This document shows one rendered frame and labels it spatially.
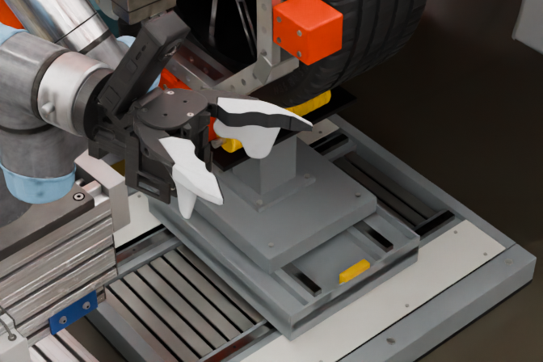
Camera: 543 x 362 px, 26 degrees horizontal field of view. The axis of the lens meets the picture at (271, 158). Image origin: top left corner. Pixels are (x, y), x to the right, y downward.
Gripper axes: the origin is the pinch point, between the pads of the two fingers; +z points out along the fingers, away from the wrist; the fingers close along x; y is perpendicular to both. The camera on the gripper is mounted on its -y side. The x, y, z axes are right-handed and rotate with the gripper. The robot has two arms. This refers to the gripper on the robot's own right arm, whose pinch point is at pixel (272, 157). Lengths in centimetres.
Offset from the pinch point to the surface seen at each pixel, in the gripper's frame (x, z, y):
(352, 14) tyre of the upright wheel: -81, -33, 28
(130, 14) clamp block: -52, -56, 25
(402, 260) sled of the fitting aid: -111, -29, 97
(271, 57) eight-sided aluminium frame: -72, -43, 36
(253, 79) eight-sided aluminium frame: -74, -47, 43
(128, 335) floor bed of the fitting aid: -67, -68, 108
